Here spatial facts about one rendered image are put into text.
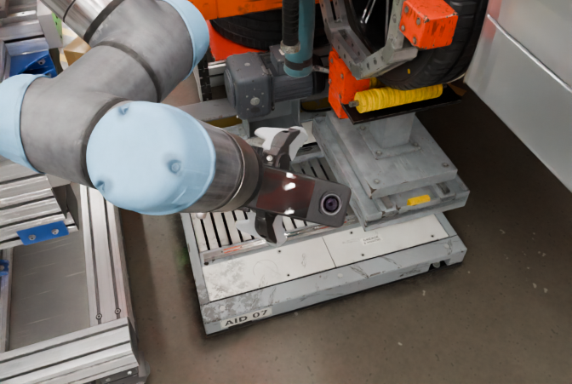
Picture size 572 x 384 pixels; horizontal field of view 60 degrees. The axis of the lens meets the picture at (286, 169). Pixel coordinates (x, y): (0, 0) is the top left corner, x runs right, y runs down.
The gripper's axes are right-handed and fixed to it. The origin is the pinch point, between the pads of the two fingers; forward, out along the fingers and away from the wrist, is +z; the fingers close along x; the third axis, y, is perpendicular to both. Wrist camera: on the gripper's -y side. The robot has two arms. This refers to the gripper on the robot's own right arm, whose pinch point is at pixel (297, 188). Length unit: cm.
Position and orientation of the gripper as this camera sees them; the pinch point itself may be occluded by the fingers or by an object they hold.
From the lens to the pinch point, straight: 65.7
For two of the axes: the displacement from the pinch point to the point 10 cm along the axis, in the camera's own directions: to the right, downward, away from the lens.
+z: 2.7, 0.9, 9.6
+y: -9.4, -1.9, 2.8
